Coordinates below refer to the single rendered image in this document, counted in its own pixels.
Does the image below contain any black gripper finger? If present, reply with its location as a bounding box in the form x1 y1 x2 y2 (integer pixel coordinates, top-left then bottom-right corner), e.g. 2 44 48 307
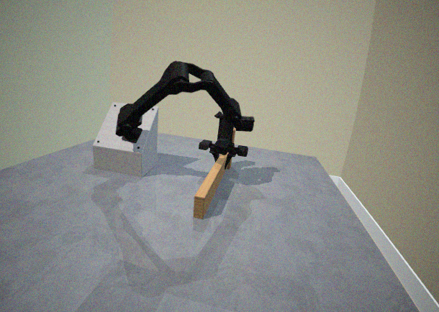
209 151 220 162
225 153 237 169

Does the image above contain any tan wooden board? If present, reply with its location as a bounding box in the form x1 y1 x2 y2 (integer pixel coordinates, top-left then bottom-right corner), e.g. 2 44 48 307
194 152 229 219

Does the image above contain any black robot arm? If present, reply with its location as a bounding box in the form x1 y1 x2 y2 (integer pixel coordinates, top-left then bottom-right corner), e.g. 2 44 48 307
116 60 255 155

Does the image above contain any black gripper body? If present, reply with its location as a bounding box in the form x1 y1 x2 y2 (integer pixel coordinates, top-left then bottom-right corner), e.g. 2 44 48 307
199 130 248 157

